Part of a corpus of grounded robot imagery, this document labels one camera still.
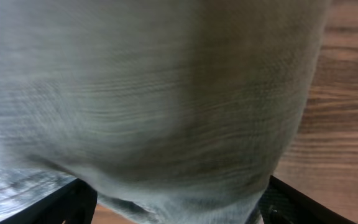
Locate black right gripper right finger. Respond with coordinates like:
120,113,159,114
259,176,356,224

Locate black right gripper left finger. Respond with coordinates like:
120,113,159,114
0,179,98,224

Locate light blue denim shorts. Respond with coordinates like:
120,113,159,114
0,0,329,224

